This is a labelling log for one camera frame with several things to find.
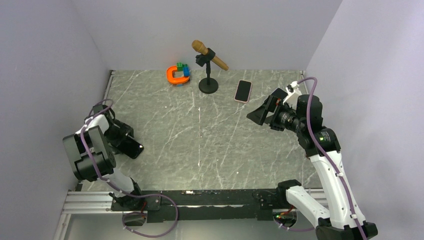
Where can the phone in pink case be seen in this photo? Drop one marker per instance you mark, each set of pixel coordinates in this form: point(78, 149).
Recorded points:
point(243, 91)

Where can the black phone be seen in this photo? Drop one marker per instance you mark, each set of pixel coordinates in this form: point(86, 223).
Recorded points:
point(130, 147)

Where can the black microphone stand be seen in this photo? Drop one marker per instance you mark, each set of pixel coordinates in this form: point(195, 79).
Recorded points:
point(208, 85)

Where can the blue toy brick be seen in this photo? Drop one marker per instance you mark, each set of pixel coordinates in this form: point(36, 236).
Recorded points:
point(186, 71)

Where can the wooden toy microphone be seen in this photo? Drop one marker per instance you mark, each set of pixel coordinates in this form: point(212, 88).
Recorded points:
point(206, 54)

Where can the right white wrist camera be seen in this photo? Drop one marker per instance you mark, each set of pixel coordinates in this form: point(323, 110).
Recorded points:
point(293, 93)

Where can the orange horseshoe toy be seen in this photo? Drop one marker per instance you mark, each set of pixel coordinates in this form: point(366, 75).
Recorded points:
point(172, 79)

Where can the green toy brick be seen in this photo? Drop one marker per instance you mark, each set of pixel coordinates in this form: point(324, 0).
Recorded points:
point(180, 66)

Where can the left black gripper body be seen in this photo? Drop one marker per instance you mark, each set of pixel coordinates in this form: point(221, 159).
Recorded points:
point(116, 133)

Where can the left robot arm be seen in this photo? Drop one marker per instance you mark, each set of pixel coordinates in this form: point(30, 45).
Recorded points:
point(91, 151)

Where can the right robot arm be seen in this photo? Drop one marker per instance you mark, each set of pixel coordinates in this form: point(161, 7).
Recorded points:
point(341, 218)

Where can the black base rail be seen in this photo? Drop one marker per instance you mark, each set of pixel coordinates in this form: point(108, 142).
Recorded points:
point(194, 205)

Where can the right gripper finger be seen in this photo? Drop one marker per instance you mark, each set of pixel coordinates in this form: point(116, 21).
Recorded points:
point(268, 105)
point(258, 116)

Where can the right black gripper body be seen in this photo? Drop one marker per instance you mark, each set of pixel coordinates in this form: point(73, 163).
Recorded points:
point(274, 122)

